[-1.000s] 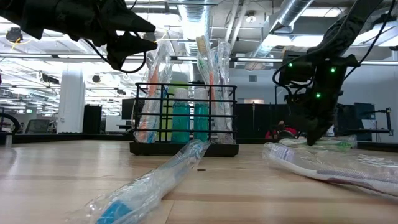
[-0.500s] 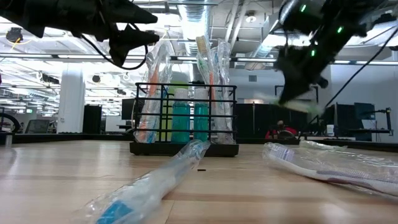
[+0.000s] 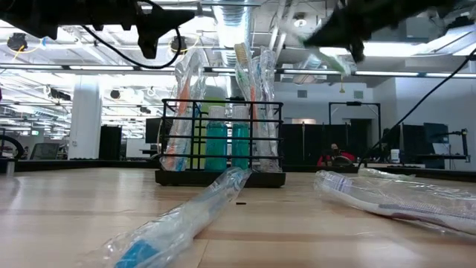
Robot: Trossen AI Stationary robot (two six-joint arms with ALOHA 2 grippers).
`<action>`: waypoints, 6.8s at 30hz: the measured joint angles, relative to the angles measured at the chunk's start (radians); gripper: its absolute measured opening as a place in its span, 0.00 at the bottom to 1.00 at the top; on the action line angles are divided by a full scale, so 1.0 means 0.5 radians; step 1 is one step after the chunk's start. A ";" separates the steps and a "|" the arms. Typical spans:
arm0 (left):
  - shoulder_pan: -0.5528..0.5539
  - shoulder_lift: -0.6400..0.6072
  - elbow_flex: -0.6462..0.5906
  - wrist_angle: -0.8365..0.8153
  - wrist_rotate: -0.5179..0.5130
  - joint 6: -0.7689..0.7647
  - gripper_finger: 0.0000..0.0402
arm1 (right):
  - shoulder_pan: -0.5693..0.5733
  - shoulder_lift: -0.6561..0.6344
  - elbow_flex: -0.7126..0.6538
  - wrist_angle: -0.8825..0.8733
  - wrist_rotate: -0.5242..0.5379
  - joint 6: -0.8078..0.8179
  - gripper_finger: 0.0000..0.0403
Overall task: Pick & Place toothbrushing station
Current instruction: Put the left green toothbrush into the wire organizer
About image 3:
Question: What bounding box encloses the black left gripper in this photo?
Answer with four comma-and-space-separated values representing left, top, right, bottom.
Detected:
74, 0, 196, 60

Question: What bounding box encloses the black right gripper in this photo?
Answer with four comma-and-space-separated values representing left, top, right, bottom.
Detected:
303, 0, 447, 63

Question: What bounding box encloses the teal mouthwash bottle white cap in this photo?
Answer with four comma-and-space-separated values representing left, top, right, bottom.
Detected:
205, 106, 228, 172
232, 106, 251, 170

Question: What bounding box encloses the purple toothbrush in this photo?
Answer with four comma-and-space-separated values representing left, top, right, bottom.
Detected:
347, 173, 476, 215
314, 169, 476, 236

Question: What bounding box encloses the long ceiling light strip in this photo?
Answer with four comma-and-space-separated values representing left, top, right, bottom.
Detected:
0, 63, 476, 79

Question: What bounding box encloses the white column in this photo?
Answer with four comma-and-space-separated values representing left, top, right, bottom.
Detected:
68, 83, 103, 160

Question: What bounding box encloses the person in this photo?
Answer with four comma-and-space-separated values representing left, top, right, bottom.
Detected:
317, 143, 358, 168

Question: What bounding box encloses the black cabinet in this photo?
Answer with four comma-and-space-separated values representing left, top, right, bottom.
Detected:
98, 125, 123, 161

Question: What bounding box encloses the green wipes canister white lid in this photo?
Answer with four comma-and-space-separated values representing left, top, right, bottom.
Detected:
181, 84, 227, 170

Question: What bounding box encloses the dark background monitor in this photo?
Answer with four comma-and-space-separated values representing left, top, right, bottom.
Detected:
423, 122, 450, 145

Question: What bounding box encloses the grey mesh office chair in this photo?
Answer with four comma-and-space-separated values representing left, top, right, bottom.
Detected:
29, 143, 60, 161

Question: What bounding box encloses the black ceiling camera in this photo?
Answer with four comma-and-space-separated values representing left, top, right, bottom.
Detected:
169, 35, 189, 56
7, 32, 29, 52

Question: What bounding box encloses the black left camera cable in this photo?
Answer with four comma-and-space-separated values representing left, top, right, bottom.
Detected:
80, 24, 183, 71

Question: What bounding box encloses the black camera cable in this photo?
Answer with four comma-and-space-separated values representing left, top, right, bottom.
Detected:
356, 50, 476, 169
80, 24, 183, 71

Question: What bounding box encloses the black background rig frame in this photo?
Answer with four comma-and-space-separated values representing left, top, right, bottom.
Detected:
328, 100, 382, 165

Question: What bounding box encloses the silver ventilation duct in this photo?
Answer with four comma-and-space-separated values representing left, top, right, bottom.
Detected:
212, 0, 254, 109

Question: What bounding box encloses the black right camera cable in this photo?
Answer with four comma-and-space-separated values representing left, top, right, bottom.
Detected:
356, 50, 476, 169

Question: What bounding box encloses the black aluminium table frame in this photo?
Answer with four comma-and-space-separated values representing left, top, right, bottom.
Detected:
0, 158, 476, 178

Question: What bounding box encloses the black wire caddy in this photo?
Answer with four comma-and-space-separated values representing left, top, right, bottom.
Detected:
155, 98, 288, 188

